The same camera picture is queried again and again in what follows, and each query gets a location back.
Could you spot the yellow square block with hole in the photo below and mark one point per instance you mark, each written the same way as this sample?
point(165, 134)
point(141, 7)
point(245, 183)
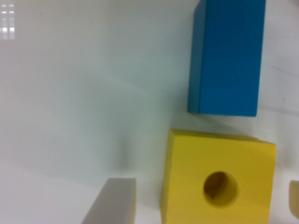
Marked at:
point(213, 178)

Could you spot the cream gripper left finger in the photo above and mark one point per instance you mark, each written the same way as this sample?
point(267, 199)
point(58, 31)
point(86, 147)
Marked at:
point(115, 204)

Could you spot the small blue rectangular block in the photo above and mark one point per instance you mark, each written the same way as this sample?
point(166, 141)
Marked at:
point(227, 44)

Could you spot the cream gripper right finger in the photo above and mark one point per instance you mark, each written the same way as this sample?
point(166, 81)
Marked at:
point(294, 198)

